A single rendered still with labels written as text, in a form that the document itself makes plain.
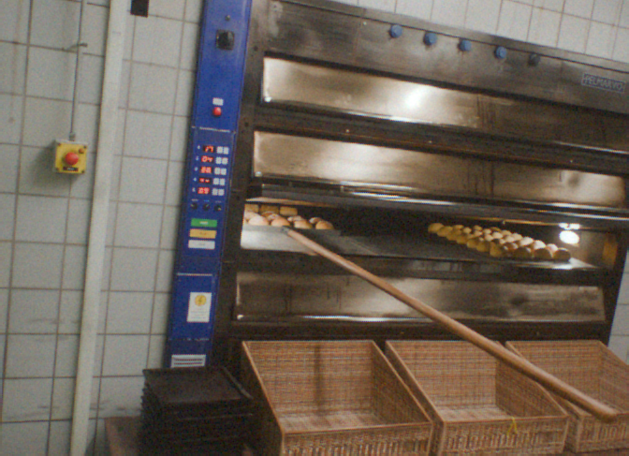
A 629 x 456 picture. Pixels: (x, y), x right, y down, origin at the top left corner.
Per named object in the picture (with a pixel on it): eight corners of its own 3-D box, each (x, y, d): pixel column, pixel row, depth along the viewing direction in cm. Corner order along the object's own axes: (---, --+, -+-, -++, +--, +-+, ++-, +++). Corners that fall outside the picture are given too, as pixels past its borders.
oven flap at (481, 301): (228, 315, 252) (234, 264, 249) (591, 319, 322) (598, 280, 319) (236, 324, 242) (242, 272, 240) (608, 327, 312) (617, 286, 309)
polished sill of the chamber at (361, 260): (234, 257, 249) (235, 247, 248) (600, 275, 319) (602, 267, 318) (238, 261, 243) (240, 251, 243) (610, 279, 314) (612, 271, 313)
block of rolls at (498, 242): (424, 230, 360) (425, 220, 359) (496, 236, 378) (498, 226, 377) (495, 257, 304) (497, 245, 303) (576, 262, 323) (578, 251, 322)
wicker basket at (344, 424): (229, 410, 250) (239, 339, 247) (363, 404, 273) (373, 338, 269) (274, 480, 207) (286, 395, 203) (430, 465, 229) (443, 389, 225)
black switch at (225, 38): (214, 47, 223) (218, 13, 222) (232, 50, 226) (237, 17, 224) (217, 46, 220) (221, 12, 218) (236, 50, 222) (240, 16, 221)
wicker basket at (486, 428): (373, 404, 275) (382, 338, 271) (487, 399, 296) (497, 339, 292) (436, 465, 230) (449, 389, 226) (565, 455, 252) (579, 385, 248)
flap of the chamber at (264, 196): (261, 197, 226) (243, 200, 245) (648, 230, 296) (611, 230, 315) (262, 189, 227) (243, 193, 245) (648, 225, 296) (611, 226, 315)
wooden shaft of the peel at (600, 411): (617, 425, 132) (620, 411, 132) (606, 426, 131) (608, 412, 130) (294, 236, 286) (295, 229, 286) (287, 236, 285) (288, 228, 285)
